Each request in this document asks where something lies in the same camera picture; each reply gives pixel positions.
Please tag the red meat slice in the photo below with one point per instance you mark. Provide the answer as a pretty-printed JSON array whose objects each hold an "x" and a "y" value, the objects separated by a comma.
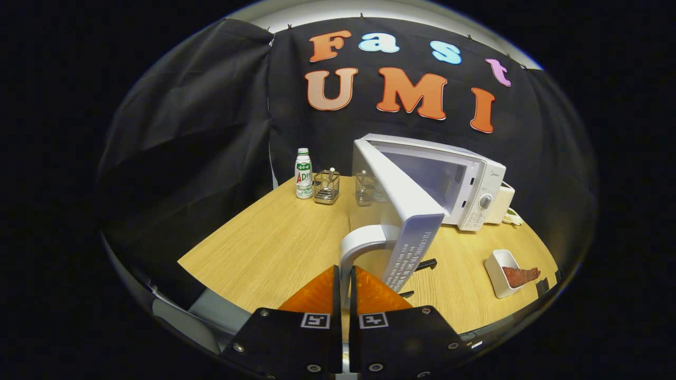
[{"x": 520, "y": 275}]

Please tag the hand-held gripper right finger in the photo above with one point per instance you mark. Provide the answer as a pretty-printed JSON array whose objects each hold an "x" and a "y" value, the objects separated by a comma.
[{"x": 352, "y": 301}]

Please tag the white microwave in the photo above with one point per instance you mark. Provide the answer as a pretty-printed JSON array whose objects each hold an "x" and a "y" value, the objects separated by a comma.
[{"x": 412, "y": 211}]

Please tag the white bottle with green label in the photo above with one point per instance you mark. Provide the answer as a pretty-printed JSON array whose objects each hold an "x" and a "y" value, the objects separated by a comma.
[{"x": 303, "y": 179}]

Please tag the white divided dish with beans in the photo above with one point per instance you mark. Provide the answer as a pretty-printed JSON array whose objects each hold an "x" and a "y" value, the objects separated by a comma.
[{"x": 513, "y": 217}]

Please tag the grey chair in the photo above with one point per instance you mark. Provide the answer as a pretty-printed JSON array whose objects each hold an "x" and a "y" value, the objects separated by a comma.
[{"x": 222, "y": 312}]

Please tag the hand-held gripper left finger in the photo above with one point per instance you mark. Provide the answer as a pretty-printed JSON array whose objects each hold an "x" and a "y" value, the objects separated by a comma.
[{"x": 338, "y": 301}]

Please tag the glass and metal holder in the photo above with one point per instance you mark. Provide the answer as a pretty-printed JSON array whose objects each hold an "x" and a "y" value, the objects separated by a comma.
[{"x": 326, "y": 190}]

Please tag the clear glass jar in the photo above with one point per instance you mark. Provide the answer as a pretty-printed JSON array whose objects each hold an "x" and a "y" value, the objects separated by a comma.
[{"x": 364, "y": 190}]

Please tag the white rectangular dish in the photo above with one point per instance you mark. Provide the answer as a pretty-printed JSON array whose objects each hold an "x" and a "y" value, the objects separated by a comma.
[{"x": 496, "y": 274}]

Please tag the white toaster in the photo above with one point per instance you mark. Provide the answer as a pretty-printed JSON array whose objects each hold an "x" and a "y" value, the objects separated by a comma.
[{"x": 504, "y": 203}]

